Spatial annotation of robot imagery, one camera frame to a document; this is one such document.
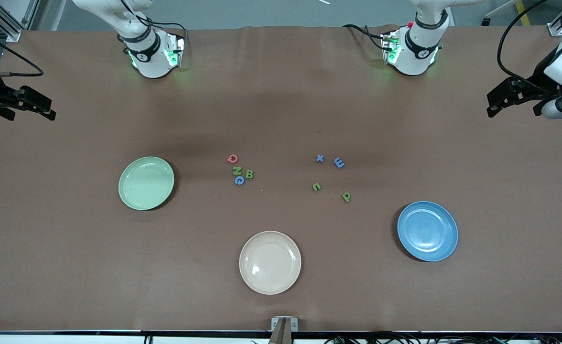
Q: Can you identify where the brown table mat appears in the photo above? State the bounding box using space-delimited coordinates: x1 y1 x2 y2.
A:
0 25 562 333

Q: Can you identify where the white stand leg with caster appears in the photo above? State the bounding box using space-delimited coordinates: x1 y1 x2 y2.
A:
482 0 518 27

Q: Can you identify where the black base cable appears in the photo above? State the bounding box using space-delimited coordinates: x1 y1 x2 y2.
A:
135 13 187 36
342 24 388 51

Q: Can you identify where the blue plate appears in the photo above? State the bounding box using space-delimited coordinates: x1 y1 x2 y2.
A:
397 201 459 262

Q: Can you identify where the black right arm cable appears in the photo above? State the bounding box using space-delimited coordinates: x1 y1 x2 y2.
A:
0 24 44 78

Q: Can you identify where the silver base connector plate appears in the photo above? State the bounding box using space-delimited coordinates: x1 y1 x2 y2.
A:
164 32 186 68
380 30 402 65

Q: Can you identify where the beige plate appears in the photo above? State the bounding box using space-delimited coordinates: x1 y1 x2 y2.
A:
239 231 302 295

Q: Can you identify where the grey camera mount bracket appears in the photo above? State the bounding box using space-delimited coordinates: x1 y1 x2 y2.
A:
271 316 299 344

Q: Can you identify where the light green plate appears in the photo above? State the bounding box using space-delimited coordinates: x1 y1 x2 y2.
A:
118 156 175 211

